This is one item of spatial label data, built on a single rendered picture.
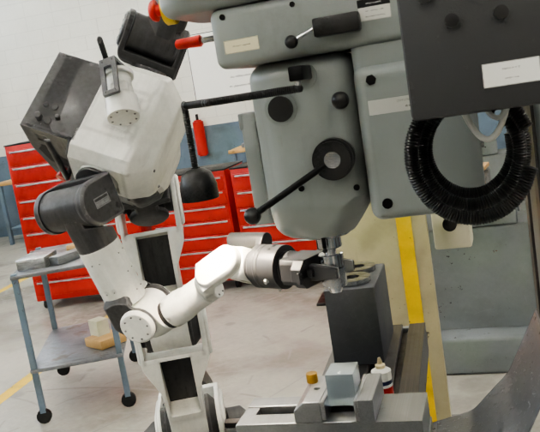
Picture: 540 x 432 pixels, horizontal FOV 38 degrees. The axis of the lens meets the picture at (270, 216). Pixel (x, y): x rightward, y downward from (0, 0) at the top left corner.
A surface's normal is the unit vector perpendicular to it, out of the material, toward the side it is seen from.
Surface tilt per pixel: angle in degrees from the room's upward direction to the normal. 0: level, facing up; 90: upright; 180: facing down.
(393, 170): 90
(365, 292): 90
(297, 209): 108
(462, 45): 90
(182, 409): 28
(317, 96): 90
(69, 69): 58
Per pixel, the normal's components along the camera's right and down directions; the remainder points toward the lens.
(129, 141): 0.00, -0.39
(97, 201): 0.83, -0.15
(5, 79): -0.22, 0.19
